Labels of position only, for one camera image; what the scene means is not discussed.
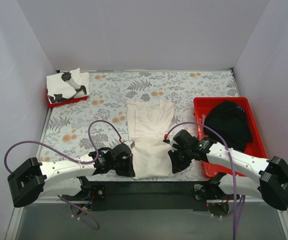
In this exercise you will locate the small red tray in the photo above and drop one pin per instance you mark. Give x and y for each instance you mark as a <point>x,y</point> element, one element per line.
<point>59,96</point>

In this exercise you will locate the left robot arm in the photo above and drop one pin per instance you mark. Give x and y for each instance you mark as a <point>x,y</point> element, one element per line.
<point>34,179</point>

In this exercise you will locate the black garment in bin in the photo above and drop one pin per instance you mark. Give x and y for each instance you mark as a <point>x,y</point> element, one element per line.
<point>229,120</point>

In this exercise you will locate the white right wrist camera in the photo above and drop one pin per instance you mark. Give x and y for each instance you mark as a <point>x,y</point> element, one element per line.
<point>169,139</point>

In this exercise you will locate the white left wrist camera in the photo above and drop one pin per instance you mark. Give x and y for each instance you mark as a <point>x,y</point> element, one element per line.
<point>129,143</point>

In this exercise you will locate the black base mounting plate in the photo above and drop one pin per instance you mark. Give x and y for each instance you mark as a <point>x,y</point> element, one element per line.
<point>148,195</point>

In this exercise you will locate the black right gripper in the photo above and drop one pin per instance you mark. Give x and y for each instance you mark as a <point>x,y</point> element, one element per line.
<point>175,157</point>

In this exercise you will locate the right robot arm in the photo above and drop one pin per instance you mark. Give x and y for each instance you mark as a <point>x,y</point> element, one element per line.
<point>261,178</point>

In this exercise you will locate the aluminium frame rail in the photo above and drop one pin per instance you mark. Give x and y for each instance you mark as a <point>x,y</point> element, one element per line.
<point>158,211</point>

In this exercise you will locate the folded white printed t-shirt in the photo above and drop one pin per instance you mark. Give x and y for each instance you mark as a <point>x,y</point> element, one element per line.
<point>72,78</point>

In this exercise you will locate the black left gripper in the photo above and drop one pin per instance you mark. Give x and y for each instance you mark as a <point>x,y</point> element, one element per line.
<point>128,165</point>

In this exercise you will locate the floral patterned table mat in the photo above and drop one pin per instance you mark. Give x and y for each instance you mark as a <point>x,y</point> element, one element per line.
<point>77,129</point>

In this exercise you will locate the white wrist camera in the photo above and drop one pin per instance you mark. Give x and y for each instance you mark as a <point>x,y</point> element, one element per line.
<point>129,143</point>
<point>169,139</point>

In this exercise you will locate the cream white t-shirt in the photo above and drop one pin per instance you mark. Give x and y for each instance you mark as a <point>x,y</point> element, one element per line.
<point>147,124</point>

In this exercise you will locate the large red bin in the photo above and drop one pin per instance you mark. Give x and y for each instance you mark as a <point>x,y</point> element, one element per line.
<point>203,106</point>

